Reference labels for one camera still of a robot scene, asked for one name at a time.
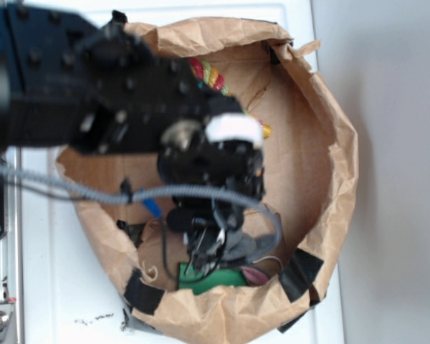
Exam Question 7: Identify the black tape strip rim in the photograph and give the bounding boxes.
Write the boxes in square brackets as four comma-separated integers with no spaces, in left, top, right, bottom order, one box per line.
[279,248,324,305]
[123,269,165,315]

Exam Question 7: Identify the gray plush bunny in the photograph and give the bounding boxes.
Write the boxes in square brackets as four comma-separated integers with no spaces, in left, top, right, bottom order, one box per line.
[219,231,284,287]

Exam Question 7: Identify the gray corrugated cable sleeve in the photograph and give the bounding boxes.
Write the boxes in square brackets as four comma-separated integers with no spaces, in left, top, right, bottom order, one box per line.
[0,166,283,262]

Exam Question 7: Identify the black tape strip left rim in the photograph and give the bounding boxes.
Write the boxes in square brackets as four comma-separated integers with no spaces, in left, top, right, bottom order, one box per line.
[123,269,165,315]

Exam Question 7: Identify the green flat block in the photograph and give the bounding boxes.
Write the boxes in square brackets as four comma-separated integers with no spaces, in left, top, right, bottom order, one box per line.
[178,262,247,295]

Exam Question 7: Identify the black tape strip right rim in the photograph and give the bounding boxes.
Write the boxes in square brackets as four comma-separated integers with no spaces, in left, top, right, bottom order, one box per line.
[279,248,324,305]

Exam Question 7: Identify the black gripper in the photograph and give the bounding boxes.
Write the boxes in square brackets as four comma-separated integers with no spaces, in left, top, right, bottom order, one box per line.
[128,59,267,230]

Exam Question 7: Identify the brown paper bag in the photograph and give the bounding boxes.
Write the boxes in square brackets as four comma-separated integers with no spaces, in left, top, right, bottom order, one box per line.
[75,17,358,343]

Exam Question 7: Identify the multicolour twisted rope toy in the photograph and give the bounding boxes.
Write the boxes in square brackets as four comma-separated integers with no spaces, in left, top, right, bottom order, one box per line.
[187,57,272,139]

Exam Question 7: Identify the black tape strip lower right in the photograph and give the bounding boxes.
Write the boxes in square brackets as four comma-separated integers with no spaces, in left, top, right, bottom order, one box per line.
[277,303,317,334]

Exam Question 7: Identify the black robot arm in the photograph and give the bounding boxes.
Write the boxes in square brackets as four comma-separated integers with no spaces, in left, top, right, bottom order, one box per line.
[0,4,264,229]

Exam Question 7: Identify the aluminium frame rail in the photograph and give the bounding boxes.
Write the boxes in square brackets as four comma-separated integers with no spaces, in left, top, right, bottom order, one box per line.
[0,146,26,344]

